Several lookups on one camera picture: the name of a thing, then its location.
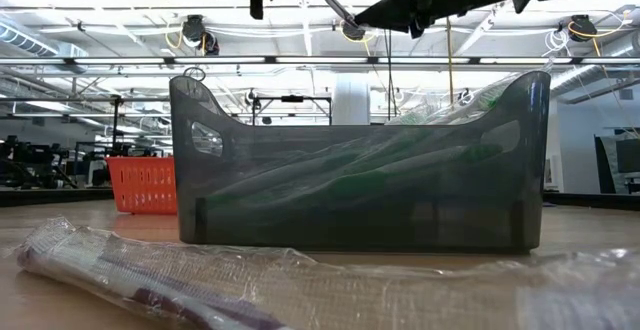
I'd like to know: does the green toothbrush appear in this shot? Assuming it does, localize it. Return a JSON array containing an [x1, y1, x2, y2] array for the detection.
[[387, 58, 556, 127], [202, 187, 326, 214], [319, 142, 506, 206], [204, 129, 451, 211]]

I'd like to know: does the purple toothbrush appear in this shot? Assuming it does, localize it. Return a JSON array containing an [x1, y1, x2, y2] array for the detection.
[[3, 215, 640, 330]]

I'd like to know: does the white LED light bar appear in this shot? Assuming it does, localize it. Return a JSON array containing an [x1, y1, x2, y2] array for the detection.
[[0, 55, 640, 67]]

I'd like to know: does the white building pillar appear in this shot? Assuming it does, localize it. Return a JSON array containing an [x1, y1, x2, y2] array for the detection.
[[331, 71, 372, 127]]

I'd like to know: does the grey translucent plastic bin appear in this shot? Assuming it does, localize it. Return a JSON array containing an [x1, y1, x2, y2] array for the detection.
[[168, 69, 553, 255]]

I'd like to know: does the orange plastic basket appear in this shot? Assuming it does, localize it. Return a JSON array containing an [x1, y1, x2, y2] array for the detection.
[[105, 155, 179, 216]]

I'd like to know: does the dark monitor screen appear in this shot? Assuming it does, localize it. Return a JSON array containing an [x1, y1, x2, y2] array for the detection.
[[593, 133, 640, 196]]

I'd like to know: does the black robot workstation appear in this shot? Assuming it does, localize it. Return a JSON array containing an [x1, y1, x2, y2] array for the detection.
[[0, 134, 109, 192]]

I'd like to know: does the black ceiling cable reel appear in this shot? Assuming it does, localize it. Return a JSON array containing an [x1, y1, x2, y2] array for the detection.
[[341, 19, 367, 42], [180, 13, 222, 57], [566, 13, 599, 43]]

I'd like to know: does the yellow hanging cable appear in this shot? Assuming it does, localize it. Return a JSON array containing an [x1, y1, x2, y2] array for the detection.
[[445, 17, 455, 107]]

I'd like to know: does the black neighbouring station frame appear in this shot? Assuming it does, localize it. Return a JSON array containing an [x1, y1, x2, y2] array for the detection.
[[249, 94, 334, 127]]

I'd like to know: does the silver ceiling duct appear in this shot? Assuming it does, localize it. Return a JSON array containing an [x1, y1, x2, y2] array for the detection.
[[0, 16, 89, 72]]

